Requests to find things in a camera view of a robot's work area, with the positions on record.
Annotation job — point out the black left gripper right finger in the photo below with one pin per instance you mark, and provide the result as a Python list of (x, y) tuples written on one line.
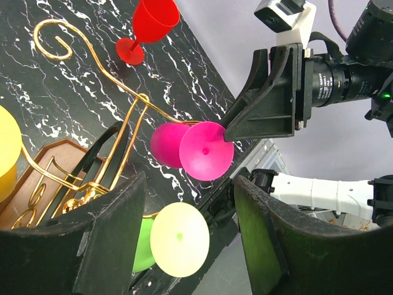
[(289, 252)]

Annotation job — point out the aluminium frame rail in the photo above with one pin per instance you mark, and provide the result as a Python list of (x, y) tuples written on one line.
[(218, 205)]

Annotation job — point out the red plastic wine glass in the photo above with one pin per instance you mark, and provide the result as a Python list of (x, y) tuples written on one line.
[(152, 21)]

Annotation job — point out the green plastic wine glass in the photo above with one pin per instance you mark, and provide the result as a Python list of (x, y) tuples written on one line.
[(176, 239)]

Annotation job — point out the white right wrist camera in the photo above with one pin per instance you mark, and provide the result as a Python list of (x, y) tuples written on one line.
[(292, 21)]

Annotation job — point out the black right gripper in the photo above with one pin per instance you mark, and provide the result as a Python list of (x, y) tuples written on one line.
[(265, 107)]

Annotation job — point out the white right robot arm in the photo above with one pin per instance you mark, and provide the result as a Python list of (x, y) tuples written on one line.
[(370, 200)]

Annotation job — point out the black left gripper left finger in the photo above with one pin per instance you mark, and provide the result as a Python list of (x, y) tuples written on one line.
[(89, 250)]

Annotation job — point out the orange yellow plastic wine glass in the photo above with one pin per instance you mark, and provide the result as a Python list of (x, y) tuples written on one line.
[(10, 143)]

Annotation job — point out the gold wire wine glass rack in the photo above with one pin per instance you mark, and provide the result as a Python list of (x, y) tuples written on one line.
[(53, 100)]

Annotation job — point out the pink plastic wine glass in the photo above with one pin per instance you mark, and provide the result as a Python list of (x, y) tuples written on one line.
[(199, 149)]

